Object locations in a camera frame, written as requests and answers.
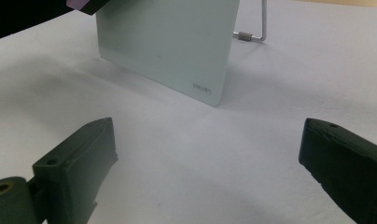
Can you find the purple whiteboard eraser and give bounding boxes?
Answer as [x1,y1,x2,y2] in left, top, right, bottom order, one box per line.
[65,0,112,16]

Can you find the metal wire whiteboard stand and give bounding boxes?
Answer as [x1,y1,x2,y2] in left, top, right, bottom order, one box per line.
[232,0,268,43]

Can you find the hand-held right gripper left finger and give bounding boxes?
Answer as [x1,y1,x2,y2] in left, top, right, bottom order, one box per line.
[32,117,119,224]

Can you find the small white glass whiteboard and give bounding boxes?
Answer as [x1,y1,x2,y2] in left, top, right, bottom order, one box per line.
[95,0,241,107]

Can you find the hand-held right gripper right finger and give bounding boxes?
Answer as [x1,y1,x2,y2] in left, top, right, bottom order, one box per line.
[298,118,377,224]

